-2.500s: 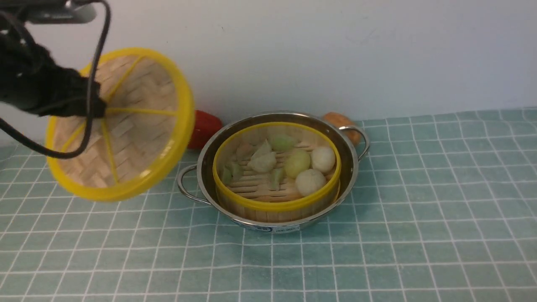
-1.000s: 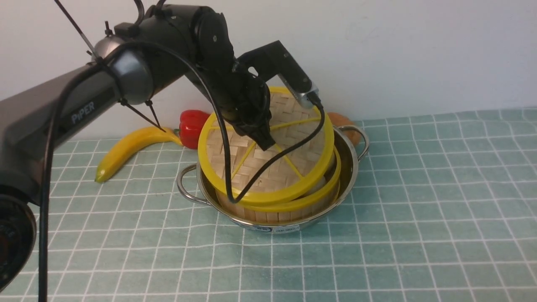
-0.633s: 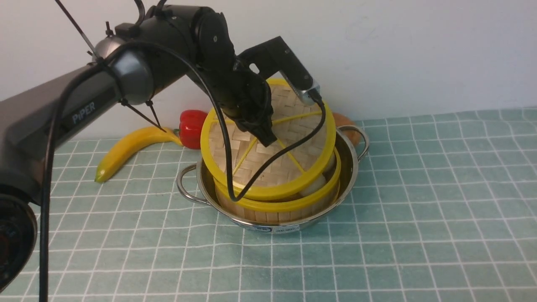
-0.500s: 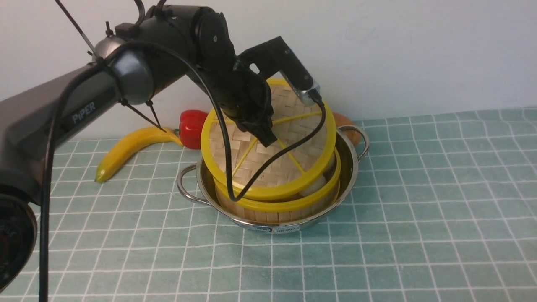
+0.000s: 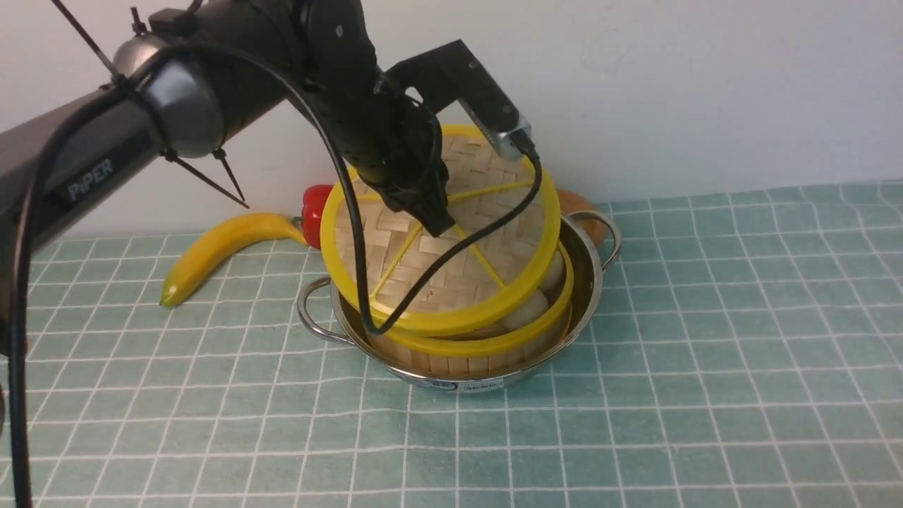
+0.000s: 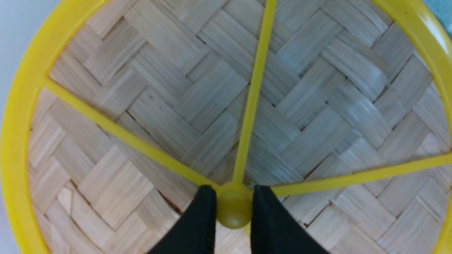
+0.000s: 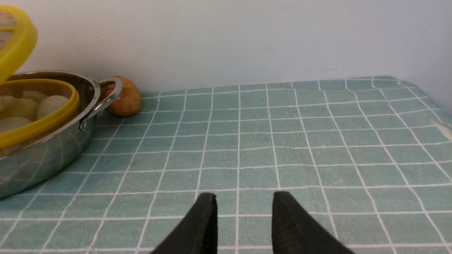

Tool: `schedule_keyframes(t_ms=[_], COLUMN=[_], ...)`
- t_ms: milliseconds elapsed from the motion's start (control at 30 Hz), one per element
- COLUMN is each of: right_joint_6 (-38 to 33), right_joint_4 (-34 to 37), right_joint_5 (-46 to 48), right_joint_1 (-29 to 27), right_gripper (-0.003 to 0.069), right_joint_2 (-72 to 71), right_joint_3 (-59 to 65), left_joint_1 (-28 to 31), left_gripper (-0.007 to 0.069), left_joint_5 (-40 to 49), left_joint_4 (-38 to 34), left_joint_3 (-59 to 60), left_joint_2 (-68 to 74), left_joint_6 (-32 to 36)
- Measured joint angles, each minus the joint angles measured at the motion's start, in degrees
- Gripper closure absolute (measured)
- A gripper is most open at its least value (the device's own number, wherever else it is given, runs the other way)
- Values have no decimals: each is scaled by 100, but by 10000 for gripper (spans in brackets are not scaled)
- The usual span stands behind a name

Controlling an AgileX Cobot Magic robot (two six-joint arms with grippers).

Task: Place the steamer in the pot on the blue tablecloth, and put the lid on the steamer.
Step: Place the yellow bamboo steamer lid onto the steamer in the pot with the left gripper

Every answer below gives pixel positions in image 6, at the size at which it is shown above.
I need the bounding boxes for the yellow woven bamboo steamer lid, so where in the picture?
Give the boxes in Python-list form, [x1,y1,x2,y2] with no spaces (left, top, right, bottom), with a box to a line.
[1,0,451,254]

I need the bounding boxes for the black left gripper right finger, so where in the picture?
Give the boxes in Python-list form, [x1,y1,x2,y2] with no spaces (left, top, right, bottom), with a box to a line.
[250,185,328,254]

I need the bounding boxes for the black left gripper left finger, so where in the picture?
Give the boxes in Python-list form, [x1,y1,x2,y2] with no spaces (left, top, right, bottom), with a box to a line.
[148,185,216,254]

